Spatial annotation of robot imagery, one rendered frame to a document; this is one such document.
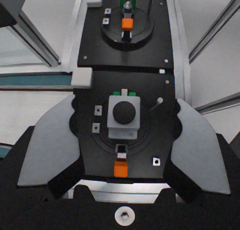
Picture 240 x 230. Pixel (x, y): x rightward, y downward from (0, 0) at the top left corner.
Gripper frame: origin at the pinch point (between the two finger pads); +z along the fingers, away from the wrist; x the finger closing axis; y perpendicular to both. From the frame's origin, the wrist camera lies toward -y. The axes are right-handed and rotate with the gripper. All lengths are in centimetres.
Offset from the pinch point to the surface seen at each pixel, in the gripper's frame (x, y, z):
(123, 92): -0.2, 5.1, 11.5
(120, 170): -0.2, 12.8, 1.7
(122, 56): -0.9, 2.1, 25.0
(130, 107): 0.7, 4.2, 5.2
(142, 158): 4.4, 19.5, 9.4
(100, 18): -7.5, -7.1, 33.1
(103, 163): -4.0, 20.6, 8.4
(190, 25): 25, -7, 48
